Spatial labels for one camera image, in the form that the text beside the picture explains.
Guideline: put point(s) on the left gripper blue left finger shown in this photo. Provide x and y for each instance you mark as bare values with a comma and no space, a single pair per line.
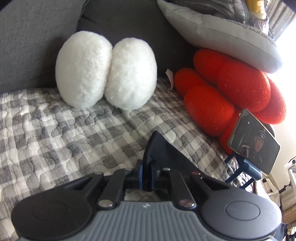
138,174

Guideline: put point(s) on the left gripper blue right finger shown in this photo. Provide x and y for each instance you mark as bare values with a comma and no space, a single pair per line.
154,174

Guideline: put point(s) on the cream black raglan sweatshirt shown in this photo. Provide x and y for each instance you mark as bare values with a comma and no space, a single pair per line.
176,172

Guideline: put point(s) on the blue stool phone stand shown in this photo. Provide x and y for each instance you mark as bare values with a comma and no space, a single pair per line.
246,167

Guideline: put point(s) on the smartphone playing video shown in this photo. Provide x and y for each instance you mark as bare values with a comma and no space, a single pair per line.
253,141

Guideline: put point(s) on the grey checked quilted bedcover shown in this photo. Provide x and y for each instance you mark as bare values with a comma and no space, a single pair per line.
46,143

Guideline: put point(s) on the red flower plush cushion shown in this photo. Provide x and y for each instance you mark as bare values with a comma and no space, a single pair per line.
219,87

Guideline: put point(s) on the white fluffy plush toy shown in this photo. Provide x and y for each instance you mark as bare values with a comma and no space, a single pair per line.
88,67

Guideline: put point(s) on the grey white pillow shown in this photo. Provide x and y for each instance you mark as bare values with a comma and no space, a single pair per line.
243,42

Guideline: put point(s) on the grey diaper bag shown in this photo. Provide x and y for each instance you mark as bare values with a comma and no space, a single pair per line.
247,12

